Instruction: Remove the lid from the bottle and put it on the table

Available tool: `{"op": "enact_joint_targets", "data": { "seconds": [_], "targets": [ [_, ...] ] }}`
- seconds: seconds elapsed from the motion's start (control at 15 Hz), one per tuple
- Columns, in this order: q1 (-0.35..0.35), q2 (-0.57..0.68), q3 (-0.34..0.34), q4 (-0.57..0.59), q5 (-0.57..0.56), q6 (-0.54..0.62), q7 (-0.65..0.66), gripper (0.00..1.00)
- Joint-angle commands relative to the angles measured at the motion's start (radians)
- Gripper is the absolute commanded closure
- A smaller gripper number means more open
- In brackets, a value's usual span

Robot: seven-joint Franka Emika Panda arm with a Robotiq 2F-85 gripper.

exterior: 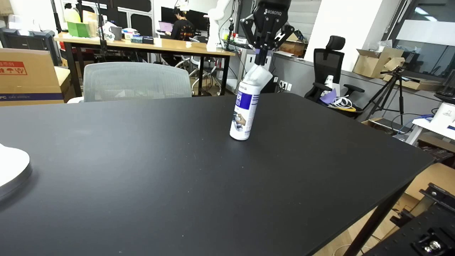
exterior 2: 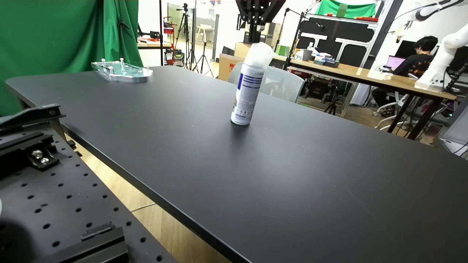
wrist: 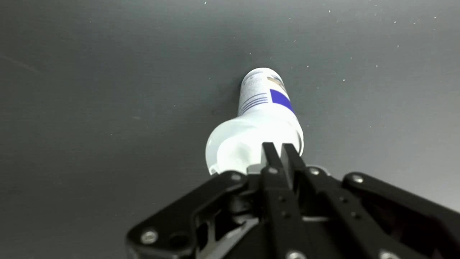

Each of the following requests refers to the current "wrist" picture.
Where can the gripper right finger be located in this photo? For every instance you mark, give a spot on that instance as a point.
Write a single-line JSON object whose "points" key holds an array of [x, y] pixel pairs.
{"points": [[359, 201]]}

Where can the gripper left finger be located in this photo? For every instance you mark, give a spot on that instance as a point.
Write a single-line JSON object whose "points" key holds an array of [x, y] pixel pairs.
{"points": [[276, 201]]}

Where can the translucent white bottle lid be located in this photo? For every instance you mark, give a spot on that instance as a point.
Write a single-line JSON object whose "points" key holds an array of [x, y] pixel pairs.
{"points": [[237, 144]]}

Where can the white bottle with blue label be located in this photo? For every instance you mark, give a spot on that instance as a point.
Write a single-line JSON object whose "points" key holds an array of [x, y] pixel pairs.
{"points": [[257, 95]]}

